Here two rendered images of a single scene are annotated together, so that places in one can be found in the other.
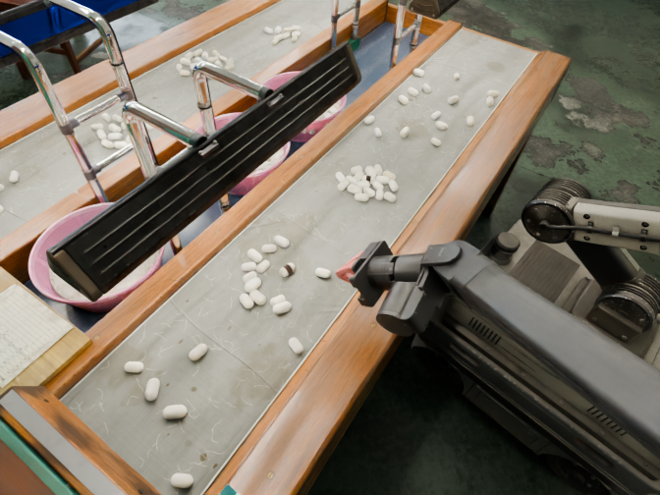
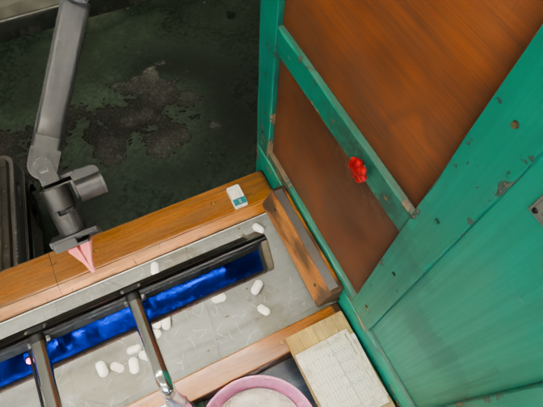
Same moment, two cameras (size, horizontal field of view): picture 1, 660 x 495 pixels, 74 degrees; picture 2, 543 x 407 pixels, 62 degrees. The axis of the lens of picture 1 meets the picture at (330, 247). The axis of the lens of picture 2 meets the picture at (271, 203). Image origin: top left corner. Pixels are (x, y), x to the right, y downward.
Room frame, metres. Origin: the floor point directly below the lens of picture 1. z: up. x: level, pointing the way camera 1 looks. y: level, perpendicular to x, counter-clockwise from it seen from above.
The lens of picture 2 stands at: (0.56, 0.47, 1.83)
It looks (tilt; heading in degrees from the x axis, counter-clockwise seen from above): 61 degrees down; 209
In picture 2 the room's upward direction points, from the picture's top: 5 degrees clockwise
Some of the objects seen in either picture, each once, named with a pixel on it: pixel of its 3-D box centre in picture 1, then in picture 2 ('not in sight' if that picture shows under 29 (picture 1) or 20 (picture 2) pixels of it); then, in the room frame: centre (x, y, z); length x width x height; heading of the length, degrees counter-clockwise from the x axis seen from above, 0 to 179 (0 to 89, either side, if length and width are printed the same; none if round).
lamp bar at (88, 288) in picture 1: (239, 138); (94, 318); (0.54, 0.15, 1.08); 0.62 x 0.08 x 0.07; 150
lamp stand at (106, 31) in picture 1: (83, 120); not in sight; (0.79, 0.57, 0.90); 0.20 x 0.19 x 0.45; 150
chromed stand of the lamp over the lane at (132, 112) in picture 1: (219, 196); (132, 381); (0.59, 0.22, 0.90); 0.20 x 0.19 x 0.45; 150
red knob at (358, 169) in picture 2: not in sight; (359, 169); (0.15, 0.40, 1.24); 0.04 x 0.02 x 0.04; 60
